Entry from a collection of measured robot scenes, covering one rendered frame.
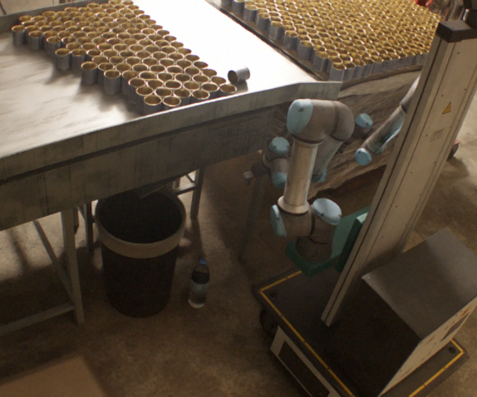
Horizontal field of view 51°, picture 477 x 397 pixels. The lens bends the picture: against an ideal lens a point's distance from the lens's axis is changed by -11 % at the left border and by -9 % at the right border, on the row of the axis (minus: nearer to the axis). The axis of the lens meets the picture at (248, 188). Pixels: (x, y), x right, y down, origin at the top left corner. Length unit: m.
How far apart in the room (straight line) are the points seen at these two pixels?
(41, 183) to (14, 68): 0.72
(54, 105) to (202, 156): 0.66
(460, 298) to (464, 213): 1.95
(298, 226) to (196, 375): 0.96
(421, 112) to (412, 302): 0.70
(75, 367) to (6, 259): 0.87
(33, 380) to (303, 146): 1.52
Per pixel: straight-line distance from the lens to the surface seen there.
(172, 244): 2.33
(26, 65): 2.51
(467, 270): 2.25
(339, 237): 2.29
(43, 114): 2.14
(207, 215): 3.27
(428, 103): 1.73
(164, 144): 2.11
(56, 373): 2.44
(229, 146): 2.33
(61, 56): 2.40
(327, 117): 1.80
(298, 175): 1.90
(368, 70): 2.70
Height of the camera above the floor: 2.25
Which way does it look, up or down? 40 degrees down
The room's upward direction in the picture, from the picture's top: 12 degrees clockwise
